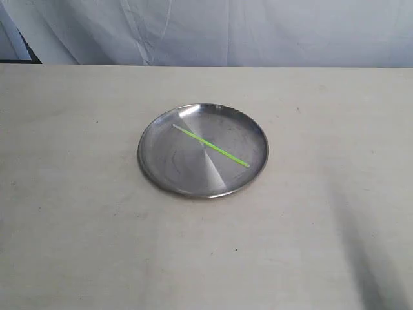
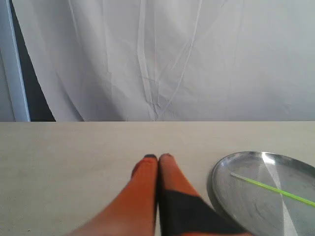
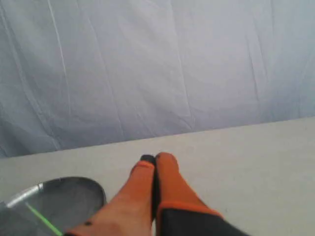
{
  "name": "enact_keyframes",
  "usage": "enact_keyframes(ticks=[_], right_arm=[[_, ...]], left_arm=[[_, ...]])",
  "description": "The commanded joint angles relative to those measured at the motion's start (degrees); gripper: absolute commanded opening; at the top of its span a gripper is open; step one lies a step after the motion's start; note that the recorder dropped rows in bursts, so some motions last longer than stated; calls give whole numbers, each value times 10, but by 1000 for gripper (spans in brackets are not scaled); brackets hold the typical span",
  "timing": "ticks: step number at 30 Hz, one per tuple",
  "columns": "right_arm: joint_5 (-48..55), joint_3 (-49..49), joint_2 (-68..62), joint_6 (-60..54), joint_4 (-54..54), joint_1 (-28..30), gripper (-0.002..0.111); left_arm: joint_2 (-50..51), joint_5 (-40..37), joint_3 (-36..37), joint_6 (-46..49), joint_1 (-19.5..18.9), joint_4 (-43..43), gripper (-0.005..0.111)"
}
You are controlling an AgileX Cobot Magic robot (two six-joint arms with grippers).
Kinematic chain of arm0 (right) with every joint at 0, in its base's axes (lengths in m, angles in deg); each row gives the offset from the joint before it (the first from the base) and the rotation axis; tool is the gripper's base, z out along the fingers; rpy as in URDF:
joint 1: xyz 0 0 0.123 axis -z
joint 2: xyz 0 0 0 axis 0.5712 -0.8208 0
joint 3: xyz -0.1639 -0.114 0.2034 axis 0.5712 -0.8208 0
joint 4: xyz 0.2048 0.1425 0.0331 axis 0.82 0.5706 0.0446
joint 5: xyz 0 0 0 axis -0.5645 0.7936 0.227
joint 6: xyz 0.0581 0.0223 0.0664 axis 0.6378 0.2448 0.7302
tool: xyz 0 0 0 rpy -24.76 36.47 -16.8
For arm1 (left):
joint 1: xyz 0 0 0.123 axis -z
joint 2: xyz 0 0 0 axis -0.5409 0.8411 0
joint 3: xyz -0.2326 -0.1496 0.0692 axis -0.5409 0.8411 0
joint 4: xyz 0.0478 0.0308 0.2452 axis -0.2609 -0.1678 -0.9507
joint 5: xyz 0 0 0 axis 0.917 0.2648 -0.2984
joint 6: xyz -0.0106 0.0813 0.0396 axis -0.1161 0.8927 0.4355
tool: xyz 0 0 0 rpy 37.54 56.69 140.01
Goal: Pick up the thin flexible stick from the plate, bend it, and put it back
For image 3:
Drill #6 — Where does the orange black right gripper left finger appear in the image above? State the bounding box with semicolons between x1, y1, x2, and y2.
65;155;155;236

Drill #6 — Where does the white fabric backdrop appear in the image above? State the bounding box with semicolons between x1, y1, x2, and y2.
0;0;315;157

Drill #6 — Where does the round metal stand base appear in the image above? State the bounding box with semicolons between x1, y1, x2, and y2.
0;177;107;236

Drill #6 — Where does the green translucent straw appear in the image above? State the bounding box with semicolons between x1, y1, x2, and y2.
25;203;63;236

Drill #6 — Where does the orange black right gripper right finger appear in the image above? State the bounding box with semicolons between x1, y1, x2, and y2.
156;152;247;236

